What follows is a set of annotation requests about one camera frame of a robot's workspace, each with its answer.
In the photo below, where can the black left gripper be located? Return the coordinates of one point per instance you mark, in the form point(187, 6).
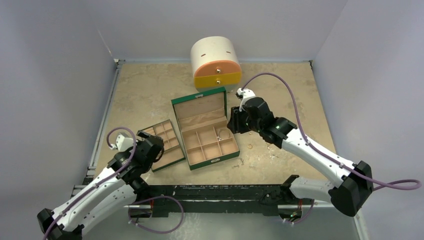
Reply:
point(143, 134)

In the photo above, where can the white drawer cabinet orange yellow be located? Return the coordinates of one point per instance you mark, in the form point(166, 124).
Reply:
point(215, 64)

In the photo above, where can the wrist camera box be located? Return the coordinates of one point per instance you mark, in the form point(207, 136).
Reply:
point(244, 94)
point(122, 142)

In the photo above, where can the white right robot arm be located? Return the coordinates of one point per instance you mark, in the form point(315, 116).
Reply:
point(348, 184)

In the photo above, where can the small silver earring pair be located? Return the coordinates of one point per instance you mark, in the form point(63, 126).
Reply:
point(239, 163)

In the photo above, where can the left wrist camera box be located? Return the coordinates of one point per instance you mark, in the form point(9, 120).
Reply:
point(122, 142)

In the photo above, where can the green jewelry tray insert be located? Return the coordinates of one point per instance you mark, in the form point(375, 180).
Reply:
point(173, 152)

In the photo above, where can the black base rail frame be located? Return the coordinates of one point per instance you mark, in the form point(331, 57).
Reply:
point(266, 199)

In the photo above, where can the green jewelry box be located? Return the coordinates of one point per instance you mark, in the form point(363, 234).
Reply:
point(202, 122)

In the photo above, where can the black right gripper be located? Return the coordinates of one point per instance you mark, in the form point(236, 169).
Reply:
point(234, 121)

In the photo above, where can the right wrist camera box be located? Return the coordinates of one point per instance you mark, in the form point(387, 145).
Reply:
point(244, 94)

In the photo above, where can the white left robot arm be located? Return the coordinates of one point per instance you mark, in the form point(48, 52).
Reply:
point(118, 184)

